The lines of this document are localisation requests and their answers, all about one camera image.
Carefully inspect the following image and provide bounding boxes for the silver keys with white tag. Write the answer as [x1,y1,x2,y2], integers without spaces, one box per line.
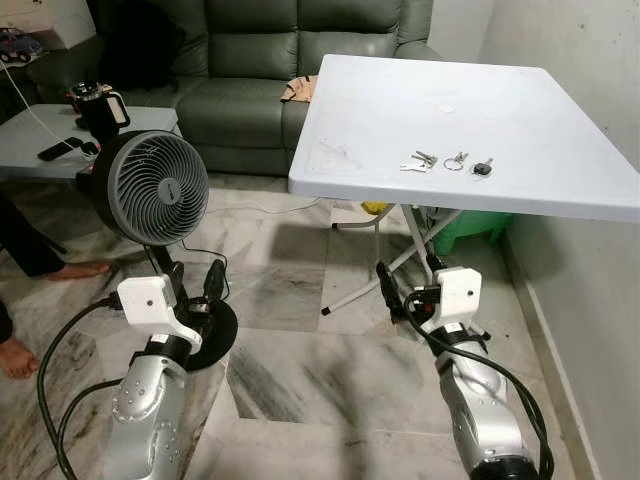
[400,150,439,173]

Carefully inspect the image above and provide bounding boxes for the green plastic basin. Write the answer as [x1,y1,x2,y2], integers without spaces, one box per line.
[430,208,513,253]

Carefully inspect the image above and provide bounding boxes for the grey and black floor fan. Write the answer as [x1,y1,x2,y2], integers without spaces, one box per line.
[76,130,239,373]

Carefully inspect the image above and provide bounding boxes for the white folding table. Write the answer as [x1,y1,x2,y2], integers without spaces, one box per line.
[288,54,640,317]

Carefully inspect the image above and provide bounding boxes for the person's leg in dark trousers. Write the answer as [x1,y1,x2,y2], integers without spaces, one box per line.
[0,192,113,283]

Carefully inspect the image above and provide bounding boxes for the grey low table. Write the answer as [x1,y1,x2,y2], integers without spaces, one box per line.
[0,104,181,181]

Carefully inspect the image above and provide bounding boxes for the green leather sofa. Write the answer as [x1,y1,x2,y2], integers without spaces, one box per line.
[28,0,443,177]

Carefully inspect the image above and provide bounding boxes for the black remote control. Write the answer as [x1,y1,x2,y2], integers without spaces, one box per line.
[38,138,83,162]

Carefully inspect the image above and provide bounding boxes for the person's bare foot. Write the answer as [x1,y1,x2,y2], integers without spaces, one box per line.
[0,335,41,381]

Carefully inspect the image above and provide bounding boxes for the black jug appliance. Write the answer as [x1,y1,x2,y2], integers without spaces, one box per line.
[68,82,129,141]

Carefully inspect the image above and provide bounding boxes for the tan cloth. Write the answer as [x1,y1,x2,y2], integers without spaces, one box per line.
[280,75,319,103]

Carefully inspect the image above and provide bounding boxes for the black cushion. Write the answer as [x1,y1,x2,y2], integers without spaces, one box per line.
[98,0,187,89]

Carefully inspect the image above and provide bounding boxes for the toy car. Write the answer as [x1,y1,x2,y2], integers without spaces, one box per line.
[0,28,43,63]

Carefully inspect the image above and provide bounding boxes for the cardboard box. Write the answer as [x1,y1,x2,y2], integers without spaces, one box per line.
[0,0,97,51]

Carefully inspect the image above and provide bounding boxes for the black fan power cable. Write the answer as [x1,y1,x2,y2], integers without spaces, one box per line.
[180,245,232,298]

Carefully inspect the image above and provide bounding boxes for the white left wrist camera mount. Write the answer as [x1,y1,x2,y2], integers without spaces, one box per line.
[117,275,203,348]

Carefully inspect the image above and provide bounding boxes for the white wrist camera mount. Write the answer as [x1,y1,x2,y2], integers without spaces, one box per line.
[117,275,203,348]
[418,267,484,338]

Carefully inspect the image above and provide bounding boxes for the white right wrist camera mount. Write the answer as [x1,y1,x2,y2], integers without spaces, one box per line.
[418,267,484,338]

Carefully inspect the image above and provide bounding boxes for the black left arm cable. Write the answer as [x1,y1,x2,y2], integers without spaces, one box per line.
[37,295,126,480]

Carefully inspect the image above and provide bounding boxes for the thin white cable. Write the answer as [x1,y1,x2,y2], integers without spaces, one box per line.
[0,62,71,141]

